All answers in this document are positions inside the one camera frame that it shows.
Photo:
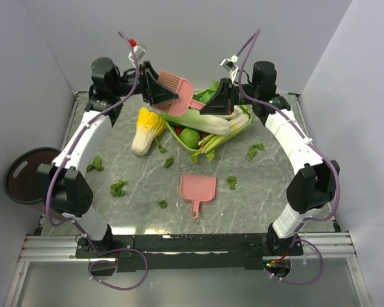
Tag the green celery stalks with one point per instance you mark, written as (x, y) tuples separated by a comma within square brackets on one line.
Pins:
[(208, 144)]

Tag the pink dustpan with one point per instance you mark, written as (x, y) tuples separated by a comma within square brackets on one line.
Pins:
[(197, 189)]

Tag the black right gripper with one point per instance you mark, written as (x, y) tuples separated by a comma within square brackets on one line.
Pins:
[(223, 102)]

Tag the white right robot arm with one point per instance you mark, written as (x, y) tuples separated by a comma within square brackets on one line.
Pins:
[(316, 178)]

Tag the green plastic basket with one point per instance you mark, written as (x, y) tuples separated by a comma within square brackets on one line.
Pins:
[(201, 134)]

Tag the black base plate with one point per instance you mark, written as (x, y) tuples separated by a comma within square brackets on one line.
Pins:
[(193, 251)]

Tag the aluminium rail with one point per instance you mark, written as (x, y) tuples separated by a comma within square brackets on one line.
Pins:
[(63, 248)]

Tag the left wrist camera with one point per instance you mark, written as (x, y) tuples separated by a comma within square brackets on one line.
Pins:
[(138, 51)]

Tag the green round cabbage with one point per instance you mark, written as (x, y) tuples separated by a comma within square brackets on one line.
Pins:
[(190, 137)]

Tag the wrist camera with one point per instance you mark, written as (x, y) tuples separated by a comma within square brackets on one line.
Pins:
[(138, 51), (230, 64)]

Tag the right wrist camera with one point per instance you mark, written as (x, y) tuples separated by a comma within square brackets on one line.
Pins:
[(230, 64)]

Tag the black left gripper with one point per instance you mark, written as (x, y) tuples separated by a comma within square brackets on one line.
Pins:
[(153, 91)]

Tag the brown round bin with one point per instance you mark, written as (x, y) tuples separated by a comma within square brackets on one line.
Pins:
[(21, 182)]

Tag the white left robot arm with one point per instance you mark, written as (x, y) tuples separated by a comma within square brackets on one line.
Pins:
[(66, 194)]

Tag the large green napa cabbage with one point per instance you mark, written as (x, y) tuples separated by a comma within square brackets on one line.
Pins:
[(206, 123)]

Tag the yellow napa cabbage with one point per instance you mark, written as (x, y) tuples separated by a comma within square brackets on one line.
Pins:
[(149, 125)]

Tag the green bok choy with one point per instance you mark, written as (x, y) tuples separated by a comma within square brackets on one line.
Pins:
[(205, 95)]

